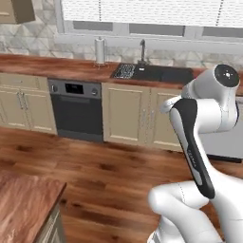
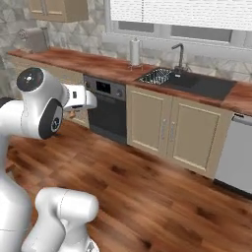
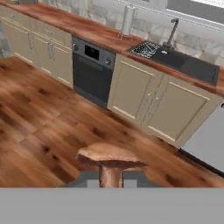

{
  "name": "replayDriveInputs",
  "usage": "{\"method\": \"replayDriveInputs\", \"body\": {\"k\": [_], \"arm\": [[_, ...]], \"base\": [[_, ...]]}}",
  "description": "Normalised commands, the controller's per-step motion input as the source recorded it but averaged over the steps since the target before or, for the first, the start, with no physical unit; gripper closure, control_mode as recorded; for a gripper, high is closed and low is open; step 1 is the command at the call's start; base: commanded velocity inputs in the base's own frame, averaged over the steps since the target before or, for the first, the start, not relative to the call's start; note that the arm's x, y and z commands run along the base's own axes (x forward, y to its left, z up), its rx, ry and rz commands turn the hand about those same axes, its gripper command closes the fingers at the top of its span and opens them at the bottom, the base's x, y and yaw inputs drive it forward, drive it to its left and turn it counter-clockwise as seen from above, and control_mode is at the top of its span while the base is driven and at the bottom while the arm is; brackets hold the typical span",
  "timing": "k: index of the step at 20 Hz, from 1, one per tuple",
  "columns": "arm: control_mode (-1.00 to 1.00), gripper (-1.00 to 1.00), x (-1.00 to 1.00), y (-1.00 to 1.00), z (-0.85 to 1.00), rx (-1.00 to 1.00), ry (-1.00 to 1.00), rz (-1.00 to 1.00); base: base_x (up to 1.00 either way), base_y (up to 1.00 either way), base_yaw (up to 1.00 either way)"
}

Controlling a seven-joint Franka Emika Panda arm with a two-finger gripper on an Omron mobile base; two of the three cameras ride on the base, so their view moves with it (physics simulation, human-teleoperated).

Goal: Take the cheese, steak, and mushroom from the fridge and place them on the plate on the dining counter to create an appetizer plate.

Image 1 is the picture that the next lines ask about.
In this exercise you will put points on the beige wall cupboard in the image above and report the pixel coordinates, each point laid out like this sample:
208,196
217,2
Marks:
12,11

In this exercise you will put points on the white paper towel roll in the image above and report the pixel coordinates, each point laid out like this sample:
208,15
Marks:
100,50

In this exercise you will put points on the black sink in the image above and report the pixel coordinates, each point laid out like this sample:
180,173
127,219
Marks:
158,73

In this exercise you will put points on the beige two-door base cupboards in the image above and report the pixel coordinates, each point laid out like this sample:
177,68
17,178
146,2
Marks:
133,117

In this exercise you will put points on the grey dishwasher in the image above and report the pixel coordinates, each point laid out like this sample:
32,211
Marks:
226,144

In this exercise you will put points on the dark grey oven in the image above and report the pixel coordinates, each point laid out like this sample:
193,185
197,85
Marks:
77,114

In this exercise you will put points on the beige island cupboard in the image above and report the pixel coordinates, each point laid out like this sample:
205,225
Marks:
52,229

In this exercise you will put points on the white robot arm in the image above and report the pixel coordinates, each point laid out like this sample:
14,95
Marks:
202,95

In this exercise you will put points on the beige base cupboards with drawer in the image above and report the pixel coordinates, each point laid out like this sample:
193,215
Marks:
19,107

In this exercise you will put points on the dark metal tap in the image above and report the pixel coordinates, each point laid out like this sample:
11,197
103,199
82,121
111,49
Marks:
143,50

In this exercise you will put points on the window with white blinds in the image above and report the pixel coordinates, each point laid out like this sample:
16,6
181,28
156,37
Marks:
142,12

